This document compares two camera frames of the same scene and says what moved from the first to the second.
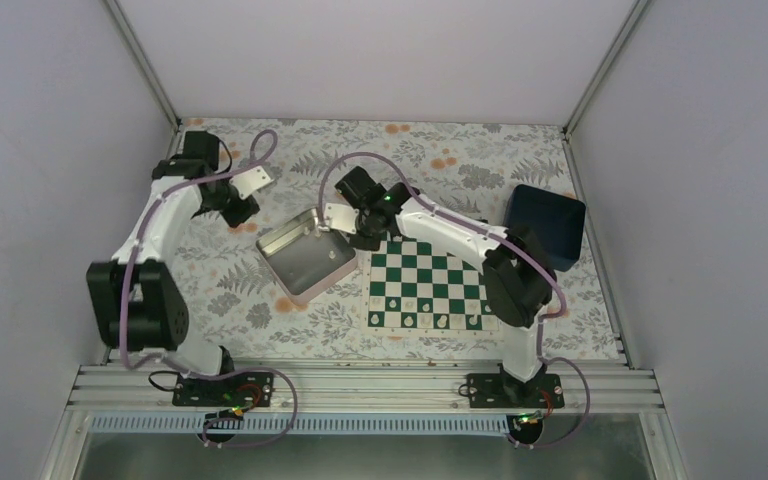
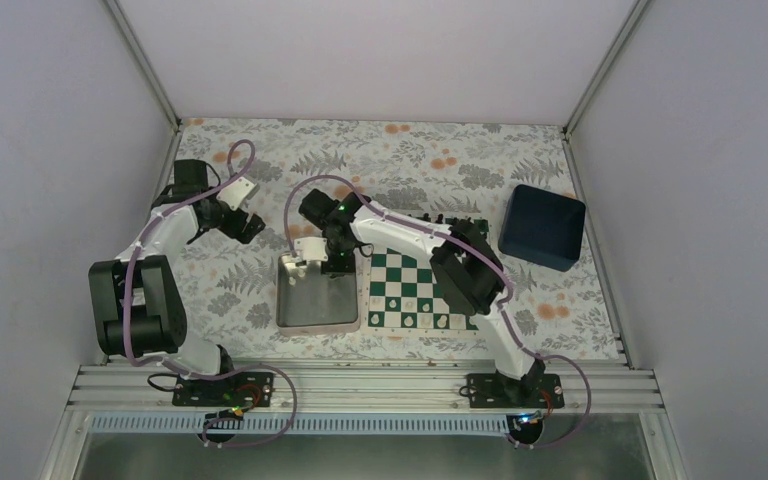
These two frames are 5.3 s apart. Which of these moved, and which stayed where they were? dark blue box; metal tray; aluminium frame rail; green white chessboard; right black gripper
Moved: right black gripper; metal tray
Stayed: dark blue box; aluminium frame rail; green white chessboard
